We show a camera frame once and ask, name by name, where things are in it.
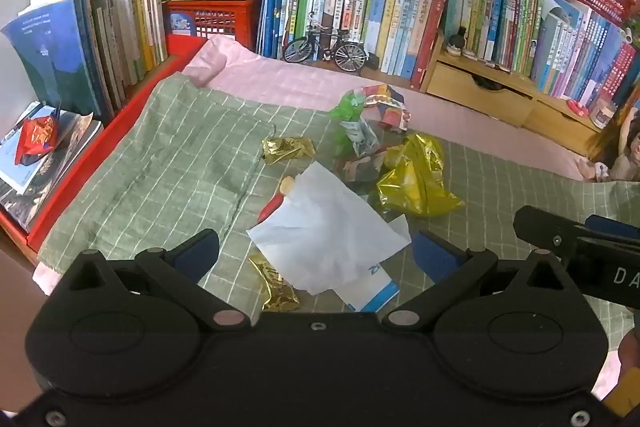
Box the yellow plastic wrapper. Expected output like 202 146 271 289
376 133 467 219

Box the pile of magazines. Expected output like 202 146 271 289
0 102 103 233

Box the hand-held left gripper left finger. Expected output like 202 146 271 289
65 229 251 333

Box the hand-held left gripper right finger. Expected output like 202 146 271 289
382 229 581 332

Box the red plastic tray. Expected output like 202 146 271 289
0 34 207 253

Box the white blue packet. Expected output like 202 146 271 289
344 263 401 314

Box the small black figurine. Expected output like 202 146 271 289
446 27 468 56

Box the colourful snack wrapper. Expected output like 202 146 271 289
361 83 414 134

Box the doll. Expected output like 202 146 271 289
575 84 640 182

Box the small round jar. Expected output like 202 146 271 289
591 99 619 128

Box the gold candy wrapper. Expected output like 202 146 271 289
249 253 301 313
262 135 317 166

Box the green plastic wrapper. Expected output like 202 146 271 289
327 89 373 158

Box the crumpled white printed packet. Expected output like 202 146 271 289
348 119 382 158

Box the green checked cloth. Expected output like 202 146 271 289
37 73 640 338

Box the white tissue paper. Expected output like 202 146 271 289
246 161 412 296

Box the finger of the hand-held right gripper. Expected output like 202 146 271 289
584 214 640 242
514 206 601 259

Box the pink teal printed wrapper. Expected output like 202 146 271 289
342 151 388 184

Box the wooden drawer organizer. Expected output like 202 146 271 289
425 32 603 158

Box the red snack packet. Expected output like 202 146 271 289
14 114 60 166

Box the black model bicycle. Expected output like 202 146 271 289
282 12 369 72

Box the red plastic crate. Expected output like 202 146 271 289
162 0 264 54

